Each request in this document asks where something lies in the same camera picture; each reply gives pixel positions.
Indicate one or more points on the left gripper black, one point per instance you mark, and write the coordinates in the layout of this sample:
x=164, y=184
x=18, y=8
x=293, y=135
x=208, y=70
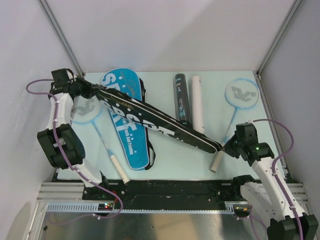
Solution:
x=89, y=88

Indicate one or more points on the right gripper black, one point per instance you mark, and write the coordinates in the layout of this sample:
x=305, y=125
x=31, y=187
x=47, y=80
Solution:
x=227, y=147

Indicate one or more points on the light blue racket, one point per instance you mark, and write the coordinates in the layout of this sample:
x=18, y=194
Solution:
x=241, y=94
x=87, y=112

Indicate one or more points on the white shuttlecock tube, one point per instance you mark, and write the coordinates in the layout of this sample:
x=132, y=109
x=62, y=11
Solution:
x=197, y=104

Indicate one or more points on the black shuttlecock tube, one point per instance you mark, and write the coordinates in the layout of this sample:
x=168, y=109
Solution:
x=183, y=106

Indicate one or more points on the black racket bag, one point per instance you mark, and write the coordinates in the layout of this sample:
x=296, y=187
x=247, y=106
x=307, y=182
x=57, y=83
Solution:
x=144, y=114

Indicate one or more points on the blue racket bag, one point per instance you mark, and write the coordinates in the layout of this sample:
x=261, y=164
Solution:
x=134, y=138

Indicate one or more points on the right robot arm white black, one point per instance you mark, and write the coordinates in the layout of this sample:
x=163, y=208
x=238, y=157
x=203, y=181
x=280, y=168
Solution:
x=282, y=215

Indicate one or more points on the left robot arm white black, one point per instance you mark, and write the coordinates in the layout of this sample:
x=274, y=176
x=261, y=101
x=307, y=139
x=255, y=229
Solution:
x=59, y=142

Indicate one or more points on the right circuit board with wires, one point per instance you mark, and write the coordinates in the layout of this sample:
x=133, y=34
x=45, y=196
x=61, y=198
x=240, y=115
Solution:
x=242, y=211

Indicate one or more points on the circuit board with wires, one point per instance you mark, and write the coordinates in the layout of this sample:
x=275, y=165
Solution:
x=242, y=211
x=108, y=206

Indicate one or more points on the left frame post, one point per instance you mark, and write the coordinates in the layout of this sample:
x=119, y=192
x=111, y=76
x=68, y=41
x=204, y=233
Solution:
x=58, y=31

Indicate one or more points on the frame post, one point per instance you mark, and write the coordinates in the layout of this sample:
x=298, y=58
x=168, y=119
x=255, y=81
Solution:
x=280, y=34
x=58, y=31

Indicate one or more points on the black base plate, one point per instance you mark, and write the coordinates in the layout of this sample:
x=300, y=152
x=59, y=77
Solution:
x=168, y=195

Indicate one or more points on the left circuit board with wires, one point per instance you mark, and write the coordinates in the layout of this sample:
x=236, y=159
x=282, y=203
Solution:
x=108, y=206

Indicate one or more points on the right frame post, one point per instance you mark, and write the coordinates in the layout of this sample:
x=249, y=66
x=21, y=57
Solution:
x=280, y=34

